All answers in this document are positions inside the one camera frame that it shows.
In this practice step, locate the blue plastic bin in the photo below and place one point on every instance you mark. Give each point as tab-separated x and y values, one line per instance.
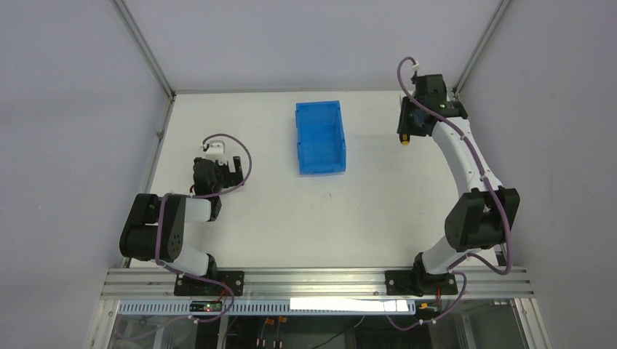
321	144

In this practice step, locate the black yellow screwdriver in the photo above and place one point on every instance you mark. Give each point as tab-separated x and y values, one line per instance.
404	140

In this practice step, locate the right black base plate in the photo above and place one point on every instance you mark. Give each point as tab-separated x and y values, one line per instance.
416	283

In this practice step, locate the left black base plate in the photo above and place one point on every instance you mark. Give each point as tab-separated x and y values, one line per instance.
190	287

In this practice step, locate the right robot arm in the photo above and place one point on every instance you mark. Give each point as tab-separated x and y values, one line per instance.
484	213

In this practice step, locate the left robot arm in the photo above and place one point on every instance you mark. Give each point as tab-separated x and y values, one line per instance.
155	226

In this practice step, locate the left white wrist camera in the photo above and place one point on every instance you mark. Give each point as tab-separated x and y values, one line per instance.
214	151

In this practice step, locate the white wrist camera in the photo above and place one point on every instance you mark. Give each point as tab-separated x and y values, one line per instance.
214	151
415	69

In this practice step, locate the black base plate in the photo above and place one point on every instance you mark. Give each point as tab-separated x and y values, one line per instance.
416	283
190	287

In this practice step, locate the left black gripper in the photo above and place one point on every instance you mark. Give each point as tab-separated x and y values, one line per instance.
231	174

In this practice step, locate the aluminium front rail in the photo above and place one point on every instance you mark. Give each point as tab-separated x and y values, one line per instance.
285	283

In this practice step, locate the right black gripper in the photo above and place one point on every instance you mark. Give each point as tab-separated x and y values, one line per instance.
404	122

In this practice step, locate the slotted cable duct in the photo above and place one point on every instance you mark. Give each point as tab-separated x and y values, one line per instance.
297	306

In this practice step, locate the small electronics board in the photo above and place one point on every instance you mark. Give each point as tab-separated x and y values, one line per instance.
206	307

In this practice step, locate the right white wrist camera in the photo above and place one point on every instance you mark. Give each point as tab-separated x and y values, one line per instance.
415	69

